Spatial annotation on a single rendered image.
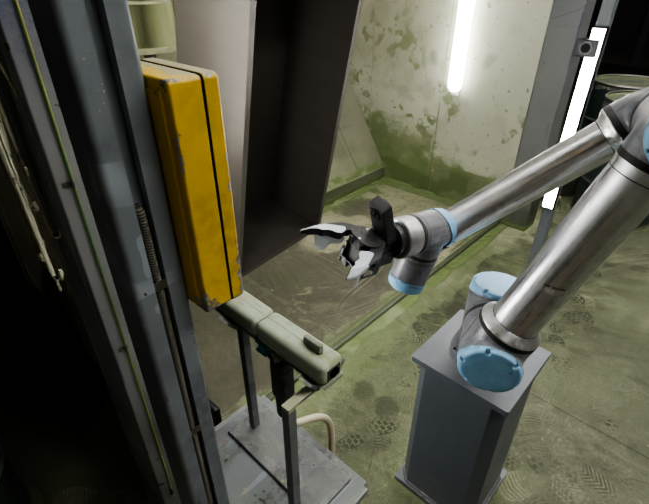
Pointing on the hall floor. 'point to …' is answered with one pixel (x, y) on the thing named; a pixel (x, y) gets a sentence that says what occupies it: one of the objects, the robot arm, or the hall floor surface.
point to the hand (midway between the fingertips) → (322, 251)
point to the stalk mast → (133, 222)
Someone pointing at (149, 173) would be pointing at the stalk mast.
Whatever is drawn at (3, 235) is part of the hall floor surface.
